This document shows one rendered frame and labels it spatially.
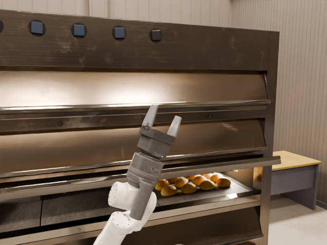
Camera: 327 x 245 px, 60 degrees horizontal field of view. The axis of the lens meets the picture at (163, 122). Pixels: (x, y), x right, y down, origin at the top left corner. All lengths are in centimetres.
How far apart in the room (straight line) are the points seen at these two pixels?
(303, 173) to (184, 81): 329
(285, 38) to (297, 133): 157
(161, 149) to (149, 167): 6
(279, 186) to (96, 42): 341
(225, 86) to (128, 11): 420
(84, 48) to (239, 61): 79
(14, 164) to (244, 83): 117
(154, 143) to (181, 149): 68
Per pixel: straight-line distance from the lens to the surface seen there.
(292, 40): 513
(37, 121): 128
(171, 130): 83
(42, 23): 128
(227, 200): 167
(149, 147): 75
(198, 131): 148
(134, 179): 76
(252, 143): 165
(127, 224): 85
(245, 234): 181
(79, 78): 129
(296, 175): 437
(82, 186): 120
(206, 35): 147
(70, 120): 128
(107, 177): 121
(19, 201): 175
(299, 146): 501
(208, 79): 148
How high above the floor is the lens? 183
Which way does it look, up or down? 8 degrees down
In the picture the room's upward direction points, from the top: straight up
